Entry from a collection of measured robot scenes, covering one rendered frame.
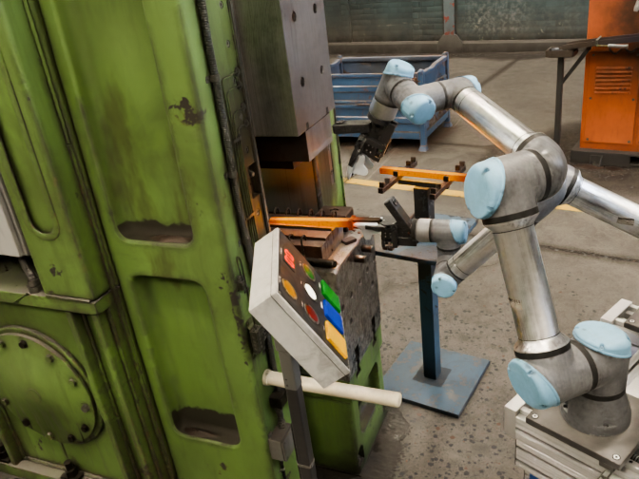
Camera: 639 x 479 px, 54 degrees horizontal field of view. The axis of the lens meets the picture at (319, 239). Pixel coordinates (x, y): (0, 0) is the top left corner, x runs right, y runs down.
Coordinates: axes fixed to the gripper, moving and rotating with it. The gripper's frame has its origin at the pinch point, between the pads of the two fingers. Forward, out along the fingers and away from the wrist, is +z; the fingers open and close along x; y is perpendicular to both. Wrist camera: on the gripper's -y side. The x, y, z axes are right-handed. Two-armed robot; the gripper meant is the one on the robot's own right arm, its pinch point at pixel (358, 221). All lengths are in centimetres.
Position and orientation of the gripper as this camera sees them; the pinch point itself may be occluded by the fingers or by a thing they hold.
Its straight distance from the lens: 207.3
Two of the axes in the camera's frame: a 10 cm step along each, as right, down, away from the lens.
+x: 3.7, -4.5, 8.1
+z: -9.2, -0.5, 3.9
